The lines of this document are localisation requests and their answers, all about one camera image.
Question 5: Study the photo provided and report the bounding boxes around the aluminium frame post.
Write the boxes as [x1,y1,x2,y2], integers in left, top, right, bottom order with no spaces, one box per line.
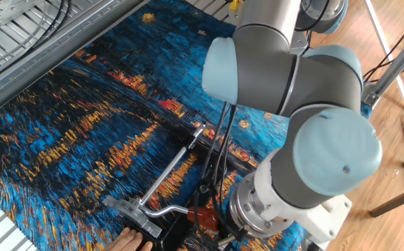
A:
[361,29,404,108]

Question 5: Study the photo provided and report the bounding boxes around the blue starry night tablecloth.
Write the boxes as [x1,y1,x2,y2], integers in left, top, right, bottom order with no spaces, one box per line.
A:
[0,0,373,251]

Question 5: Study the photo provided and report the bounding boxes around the black C-clamp with silver screw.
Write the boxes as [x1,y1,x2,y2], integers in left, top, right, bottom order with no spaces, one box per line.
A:
[137,123,231,251]

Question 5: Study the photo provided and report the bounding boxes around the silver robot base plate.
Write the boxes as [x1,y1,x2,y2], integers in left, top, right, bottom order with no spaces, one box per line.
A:
[290,30,310,56]

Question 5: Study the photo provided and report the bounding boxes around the silver metal mounting plate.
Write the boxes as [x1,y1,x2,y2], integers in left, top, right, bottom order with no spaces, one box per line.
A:
[0,0,47,26]

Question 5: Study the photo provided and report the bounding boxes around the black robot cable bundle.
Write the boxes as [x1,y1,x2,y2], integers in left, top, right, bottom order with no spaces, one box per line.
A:
[192,102,249,251]

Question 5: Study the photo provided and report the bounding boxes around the grey metal table rail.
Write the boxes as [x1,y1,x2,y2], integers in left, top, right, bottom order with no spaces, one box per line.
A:
[0,0,151,121]

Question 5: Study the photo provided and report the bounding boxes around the thin white diagonal rod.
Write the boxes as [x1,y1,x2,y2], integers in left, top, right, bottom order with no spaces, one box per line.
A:
[363,0,404,114]

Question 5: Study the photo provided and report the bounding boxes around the silver metal lever base block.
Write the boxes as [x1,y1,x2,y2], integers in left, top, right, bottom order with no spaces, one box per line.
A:
[102,194,164,240]

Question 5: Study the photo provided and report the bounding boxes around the black cables on floor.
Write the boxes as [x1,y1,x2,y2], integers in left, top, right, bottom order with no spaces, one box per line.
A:
[363,9,404,84]

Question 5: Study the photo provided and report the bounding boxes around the bare human hand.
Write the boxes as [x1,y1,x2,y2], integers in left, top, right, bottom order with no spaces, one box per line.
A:
[103,227,154,251]

